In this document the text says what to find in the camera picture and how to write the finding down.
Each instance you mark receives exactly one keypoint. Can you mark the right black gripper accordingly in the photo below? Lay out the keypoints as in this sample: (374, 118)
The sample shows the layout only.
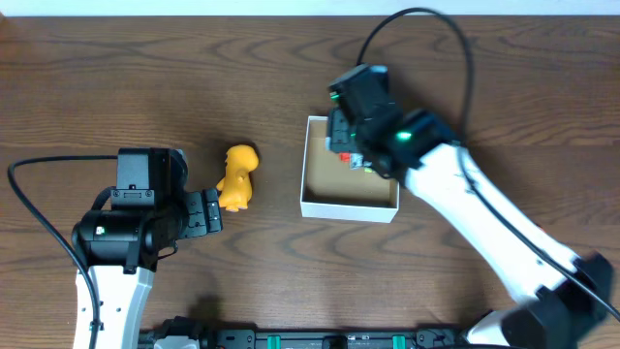
(340, 132)

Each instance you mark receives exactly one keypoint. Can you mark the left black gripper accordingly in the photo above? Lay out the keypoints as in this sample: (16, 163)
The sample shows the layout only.
(197, 213)

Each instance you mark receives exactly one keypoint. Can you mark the red toy car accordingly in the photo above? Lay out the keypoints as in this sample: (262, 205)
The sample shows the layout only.
(354, 160)

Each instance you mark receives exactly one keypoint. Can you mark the white cardboard box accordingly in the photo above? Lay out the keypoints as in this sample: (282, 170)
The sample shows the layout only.
(330, 189)

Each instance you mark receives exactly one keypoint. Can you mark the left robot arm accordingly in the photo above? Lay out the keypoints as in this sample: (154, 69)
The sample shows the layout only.
(120, 239)

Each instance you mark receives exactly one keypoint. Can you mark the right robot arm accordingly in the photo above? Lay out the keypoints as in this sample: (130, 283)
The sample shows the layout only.
(560, 297)

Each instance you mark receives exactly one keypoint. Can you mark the orange dinosaur toy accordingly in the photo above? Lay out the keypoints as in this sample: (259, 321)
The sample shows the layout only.
(235, 187)

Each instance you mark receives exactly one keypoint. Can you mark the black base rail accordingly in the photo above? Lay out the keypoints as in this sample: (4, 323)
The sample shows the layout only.
(181, 332)

